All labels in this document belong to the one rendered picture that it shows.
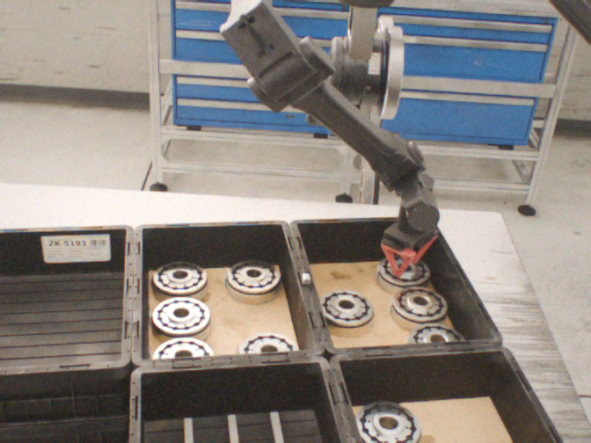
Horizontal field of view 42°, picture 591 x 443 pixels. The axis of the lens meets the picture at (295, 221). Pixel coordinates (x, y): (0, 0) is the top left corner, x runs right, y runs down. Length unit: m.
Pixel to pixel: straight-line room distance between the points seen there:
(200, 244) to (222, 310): 0.15
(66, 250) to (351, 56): 0.70
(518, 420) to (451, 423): 0.11
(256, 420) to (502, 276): 0.84
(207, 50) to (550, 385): 2.07
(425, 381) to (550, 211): 2.47
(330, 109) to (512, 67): 2.19
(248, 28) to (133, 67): 3.13
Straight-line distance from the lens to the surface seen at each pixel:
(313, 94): 1.14
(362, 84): 1.68
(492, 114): 3.39
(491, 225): 2.08
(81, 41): 4.23
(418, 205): 1.37
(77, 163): 3.75
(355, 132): 1.25
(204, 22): 3.17
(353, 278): 1.57
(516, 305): 1.81
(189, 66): 3.20
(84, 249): 1.54
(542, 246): 3.42
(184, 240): 1.53
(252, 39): 1.10
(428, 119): 3.34
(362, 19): 1.64
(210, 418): 1.26
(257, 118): 3.31
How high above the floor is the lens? 1.74
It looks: 32 degrees down
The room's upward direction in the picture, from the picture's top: 4 degrees clockwise
